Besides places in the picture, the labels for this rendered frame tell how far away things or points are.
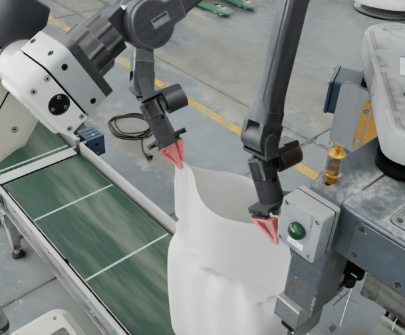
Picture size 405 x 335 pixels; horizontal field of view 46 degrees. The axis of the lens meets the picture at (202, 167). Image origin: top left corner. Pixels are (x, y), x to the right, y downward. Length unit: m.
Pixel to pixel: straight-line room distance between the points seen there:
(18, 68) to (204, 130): 2.69
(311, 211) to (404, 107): 0.25
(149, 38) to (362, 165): 0.40
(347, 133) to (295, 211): 0.49
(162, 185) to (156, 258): 1.01
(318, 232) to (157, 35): 0.40
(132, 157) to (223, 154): 0.59
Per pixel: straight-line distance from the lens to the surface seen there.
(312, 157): 3.25
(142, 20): 0.79
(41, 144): 2.64
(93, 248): 2.00
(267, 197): 1.08
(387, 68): 1.00
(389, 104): 0.87
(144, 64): 1.31
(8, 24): 0.87
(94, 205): 2.19
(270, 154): 1.04
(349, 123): 1.19
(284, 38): 1.01
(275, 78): 1.01
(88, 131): 2.67
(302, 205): 0.74
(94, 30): 0.79
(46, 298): 2.37
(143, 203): 2.16
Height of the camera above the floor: 1.80
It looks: 36 degrees down
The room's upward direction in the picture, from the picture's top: 3 degrees clockwise
